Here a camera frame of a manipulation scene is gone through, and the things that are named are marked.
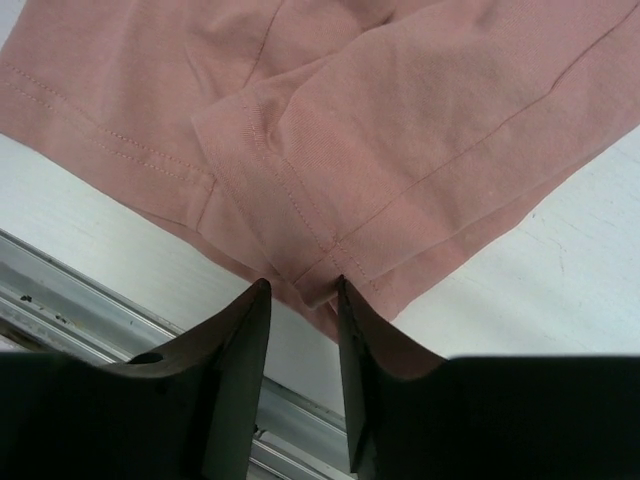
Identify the dusty pink t shirt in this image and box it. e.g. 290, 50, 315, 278
1, 1, 639, 338

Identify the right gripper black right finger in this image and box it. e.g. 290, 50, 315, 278
337, 279, 639, 479

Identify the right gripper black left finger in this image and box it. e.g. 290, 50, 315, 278
1, 280, 272, 479

